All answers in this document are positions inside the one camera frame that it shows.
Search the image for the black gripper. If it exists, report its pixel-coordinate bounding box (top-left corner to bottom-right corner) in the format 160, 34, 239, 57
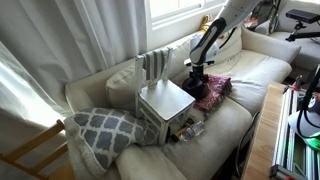
189, 64, 206, 85

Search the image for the dark navy fedora hat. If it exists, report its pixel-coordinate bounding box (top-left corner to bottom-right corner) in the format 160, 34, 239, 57
181, 76, 211, 100

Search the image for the small white wooden chair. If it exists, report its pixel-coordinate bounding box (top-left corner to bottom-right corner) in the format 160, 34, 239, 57
134, 46, 197, 146

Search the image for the beige fabric sofa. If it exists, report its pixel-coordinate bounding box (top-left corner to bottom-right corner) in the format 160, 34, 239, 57
64, 25, 302, 180

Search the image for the natural wooden chair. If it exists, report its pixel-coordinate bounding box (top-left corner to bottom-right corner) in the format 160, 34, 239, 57
0, 118, 76, 180

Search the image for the red patterned pillow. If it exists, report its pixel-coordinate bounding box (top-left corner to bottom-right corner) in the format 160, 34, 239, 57
180, 73, 234, 113

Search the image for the grey white striped cloth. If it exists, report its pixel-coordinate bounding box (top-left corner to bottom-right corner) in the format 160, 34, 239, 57
142, 49, 168, 83

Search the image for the clear plastic bottle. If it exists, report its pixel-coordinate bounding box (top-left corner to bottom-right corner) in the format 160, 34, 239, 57
177, 120, 206, 143

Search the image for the white framed window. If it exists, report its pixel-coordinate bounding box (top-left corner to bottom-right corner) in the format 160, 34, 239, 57
144, 0, 232, 52

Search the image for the yellow black tool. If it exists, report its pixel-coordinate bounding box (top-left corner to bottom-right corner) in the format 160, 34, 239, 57
170, 122, 193, 143

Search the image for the beige square back cushion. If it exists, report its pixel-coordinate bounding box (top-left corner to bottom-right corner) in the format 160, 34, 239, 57
105, 61, 150, 115

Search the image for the light wooden table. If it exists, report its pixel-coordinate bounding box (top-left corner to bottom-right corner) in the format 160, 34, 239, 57
241, 81, 288, 180

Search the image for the grey armchair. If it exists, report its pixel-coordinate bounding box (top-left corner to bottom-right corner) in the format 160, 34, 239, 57
254, 0, 320, 72

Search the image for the grey white lattice pillow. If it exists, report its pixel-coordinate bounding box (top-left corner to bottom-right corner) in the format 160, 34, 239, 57
65, 106, 162, 171

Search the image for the white base with green light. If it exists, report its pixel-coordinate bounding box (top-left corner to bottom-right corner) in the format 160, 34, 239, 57
287, 95, 320, 152

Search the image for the light grey curtain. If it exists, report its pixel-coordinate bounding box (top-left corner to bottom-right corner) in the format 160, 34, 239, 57
0, 0, 148, 128

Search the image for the yellow coiled cable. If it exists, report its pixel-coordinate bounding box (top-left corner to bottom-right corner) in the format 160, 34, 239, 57
198, 13, 213, 33

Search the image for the black floor cable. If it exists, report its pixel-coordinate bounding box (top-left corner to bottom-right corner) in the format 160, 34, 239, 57
234, 111, 261, 178

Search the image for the black camera on stand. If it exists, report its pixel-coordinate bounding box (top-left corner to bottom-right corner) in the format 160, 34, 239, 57
285, 8, 320, 43

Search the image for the aluminium frame rail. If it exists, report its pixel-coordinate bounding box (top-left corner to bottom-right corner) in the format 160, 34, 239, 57
268, 87, 320, 180

